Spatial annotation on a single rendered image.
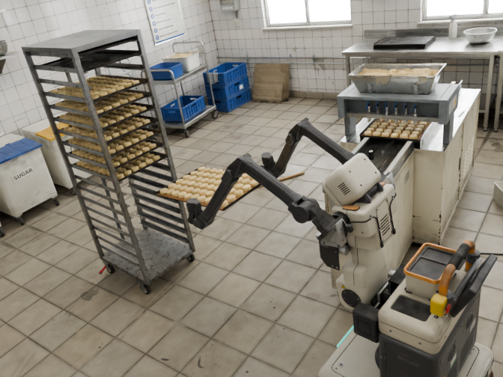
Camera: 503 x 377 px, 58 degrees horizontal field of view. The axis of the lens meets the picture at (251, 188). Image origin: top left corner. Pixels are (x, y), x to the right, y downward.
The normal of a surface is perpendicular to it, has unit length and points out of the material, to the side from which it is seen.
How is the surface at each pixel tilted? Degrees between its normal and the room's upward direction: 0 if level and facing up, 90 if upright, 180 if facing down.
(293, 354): 0
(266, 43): 90
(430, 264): 0
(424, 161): 90
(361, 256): 90
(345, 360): 0
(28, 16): 90
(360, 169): 47
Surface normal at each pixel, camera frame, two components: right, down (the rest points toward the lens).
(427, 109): -0.54, 0.47
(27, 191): 0.79, 0.20
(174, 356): -0.14, -0.87
